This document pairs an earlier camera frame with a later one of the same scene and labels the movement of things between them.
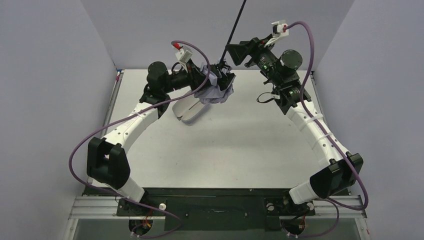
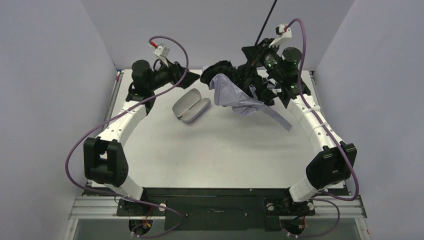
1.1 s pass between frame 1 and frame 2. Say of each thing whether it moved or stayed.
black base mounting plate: stayed
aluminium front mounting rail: stayed
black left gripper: moved
